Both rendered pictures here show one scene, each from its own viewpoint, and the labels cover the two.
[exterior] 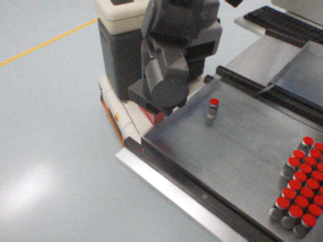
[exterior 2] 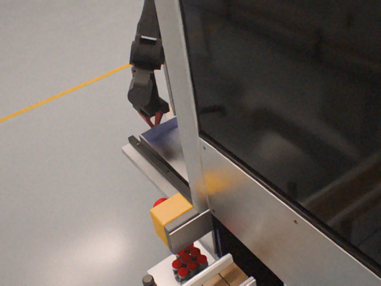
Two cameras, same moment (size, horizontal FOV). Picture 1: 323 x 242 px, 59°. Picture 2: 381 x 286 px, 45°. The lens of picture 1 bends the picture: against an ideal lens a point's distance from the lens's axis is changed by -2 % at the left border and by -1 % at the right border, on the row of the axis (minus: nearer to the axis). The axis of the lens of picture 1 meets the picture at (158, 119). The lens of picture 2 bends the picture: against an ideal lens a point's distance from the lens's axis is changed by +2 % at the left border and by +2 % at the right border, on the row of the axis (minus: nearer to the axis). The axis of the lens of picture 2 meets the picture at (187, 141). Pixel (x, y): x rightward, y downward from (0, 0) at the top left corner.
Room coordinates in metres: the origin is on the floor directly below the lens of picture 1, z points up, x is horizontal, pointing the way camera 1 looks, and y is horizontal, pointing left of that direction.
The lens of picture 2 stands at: (-0.52, -0.43, 1.67)
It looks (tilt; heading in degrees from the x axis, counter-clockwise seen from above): 39 degrees down; 20
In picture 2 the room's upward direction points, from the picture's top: 10 degrees counter-clockwise
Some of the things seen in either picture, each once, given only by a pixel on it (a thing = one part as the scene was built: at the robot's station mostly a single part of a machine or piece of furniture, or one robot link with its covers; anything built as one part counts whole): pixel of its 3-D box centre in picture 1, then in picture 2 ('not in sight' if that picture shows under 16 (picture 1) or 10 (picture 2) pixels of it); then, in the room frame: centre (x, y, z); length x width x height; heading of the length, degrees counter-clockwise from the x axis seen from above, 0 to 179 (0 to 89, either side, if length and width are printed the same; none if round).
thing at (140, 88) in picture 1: (157, 83); (148, 95); (0.42, 0.00, 1.01); 0.10 x 0.07 x 0.07; 48
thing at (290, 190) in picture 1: (298, 178); not in sight; (0.28, -0.26, 0.90); 0.18 x 0.02 x 0.05; 137
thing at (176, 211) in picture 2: not in sight; (176, 222); (0.02, -0.18, 1.00); 0.08 x 0.07 x 0.07; 48
